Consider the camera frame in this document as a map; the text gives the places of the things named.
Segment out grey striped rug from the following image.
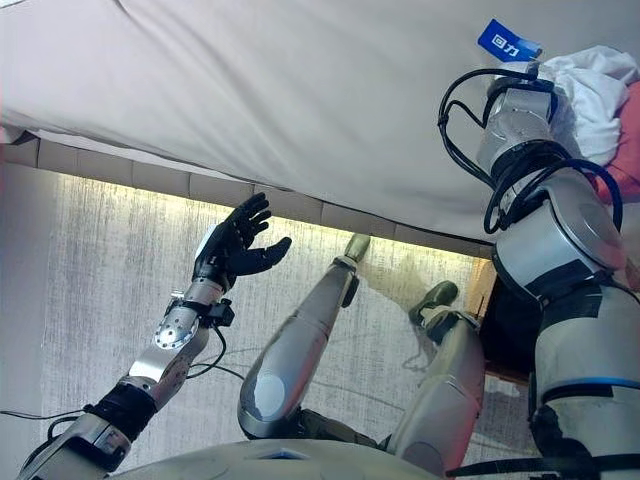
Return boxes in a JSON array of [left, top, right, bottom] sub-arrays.
[[38, 168, 542, 462]]

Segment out blue printed tag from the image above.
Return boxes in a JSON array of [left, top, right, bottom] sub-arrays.
[[475, 18, 546, 65]]

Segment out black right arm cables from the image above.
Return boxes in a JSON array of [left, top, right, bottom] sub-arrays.
[[436, 66, 627, 237]]

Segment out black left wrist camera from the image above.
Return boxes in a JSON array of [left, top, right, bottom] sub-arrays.
[[201, 298, 237, 330]]

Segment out red cloth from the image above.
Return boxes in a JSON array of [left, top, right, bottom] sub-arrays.
[[593, 81, 640, 207]]

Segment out white cloth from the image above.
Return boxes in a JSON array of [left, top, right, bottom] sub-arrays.
[[541, 44, 640, 172]]

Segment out grey robot torso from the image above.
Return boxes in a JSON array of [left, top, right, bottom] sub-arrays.
[[103, 437, 442, 480]]

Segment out black strap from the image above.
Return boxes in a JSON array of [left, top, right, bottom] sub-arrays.
[[444, 455, 606, 480]]

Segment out beige upholstered bed base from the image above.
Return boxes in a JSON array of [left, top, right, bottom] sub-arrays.
[[0, 133, 495, 247]]

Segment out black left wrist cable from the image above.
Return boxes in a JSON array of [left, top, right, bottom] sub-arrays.
[[0, 323, 247, 437]]

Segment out brown basket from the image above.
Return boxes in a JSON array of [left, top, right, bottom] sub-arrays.
[[478, 258, 545, 387]]

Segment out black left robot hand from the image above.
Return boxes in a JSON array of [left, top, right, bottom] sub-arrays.
[[192, 192, 293, 294]]

